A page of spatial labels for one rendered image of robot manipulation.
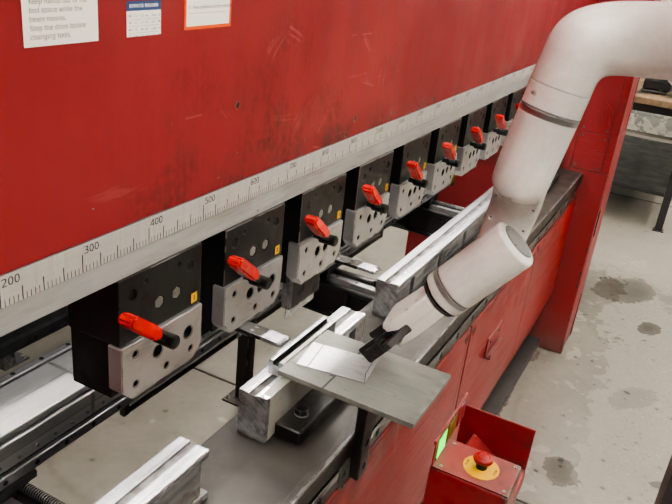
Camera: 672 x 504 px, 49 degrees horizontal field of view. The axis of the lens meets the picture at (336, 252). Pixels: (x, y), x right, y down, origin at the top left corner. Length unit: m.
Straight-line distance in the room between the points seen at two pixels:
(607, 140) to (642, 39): 2.21
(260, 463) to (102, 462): 1.43
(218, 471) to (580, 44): 0.87
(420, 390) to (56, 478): 1.60
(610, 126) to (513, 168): 2.18
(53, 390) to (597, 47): 0.98
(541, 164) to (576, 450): 2.04
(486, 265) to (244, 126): 0.44
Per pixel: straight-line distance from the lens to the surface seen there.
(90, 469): 2.67
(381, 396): 1.28
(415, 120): 1.52
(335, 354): 1.37
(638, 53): 1.09
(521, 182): 1.11
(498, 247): 1.14
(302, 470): 1.30
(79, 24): 0.73
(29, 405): 1.28
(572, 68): 1.09
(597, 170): 3.32
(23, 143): 0.71
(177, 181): 0.88
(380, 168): 1.40
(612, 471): 3.00
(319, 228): 1.14
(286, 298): 1.29
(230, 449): 1.33
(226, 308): 1.04
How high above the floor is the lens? 1.72
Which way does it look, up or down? 24 degrees down
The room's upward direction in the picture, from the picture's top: 6 degrees clockwise
